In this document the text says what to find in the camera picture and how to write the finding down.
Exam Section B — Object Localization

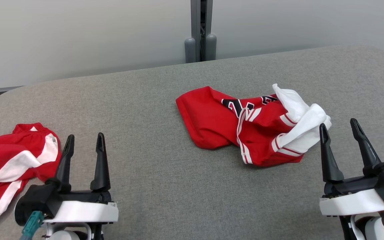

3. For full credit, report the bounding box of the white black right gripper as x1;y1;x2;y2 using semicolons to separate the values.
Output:
319;118;384;217

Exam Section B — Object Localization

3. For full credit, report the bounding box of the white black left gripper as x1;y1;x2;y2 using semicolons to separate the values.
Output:
44;133;119;224

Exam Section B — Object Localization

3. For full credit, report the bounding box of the red jersey with white sleeves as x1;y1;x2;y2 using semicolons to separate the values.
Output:
176;83;332;166

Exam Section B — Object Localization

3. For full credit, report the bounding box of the grey fabric sofa cushion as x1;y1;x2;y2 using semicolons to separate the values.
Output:
0;45;384;240

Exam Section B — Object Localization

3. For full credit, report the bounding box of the teal left camera cable plug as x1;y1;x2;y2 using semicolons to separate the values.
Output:
20;211;45;240

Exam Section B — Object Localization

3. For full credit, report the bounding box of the grey cylindrical post foot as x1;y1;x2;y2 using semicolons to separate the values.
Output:
205;34;217;61
185;38;196;64

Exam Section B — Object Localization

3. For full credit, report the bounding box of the grey partition post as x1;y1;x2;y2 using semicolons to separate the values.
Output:
191;0;213;62

